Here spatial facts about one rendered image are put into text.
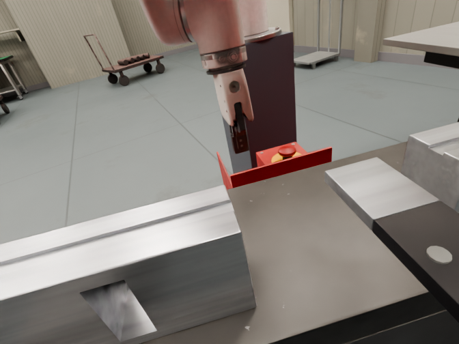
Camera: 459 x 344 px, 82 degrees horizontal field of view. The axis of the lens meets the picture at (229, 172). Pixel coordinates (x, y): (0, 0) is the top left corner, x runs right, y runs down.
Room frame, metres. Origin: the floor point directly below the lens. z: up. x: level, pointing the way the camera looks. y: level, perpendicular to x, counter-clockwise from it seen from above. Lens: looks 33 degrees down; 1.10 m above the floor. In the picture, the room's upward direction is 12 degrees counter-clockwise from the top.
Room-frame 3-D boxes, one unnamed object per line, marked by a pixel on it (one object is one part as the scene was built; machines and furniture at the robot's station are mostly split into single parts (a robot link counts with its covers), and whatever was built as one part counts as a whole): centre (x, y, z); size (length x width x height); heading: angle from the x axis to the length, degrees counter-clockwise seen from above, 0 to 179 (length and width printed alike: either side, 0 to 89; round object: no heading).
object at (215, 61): (0.51, -0.03, 1.01); 0.09 x 0.08 x 0.03; 7
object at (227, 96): (0.51, -0.03, 0.95); 0.10 x 0.07 x 0.11; 7
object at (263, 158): (0.48, -0.09, 0.75); 0.20 x 0.16 x 0.18; 97
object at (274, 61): (0.82, -0.13, 0.50); 0.18 x 0.18 x 1.00; 20
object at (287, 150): (0.50, -0.13, 0.79); 0.04 x 0.04 x 0.04
